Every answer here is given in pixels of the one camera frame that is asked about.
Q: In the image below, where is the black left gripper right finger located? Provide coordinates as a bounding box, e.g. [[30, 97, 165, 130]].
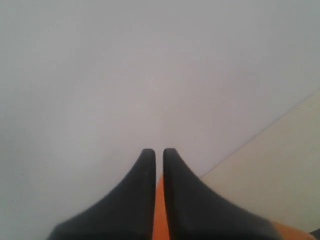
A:
[[163, 148, 282, 240]]

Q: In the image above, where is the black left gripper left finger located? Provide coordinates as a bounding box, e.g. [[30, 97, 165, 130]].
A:
[[48, 149, 156, 240]]

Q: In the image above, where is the orange dish soap pump bottle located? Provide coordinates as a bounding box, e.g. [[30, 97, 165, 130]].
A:
[[152, 176, 320, 240]]

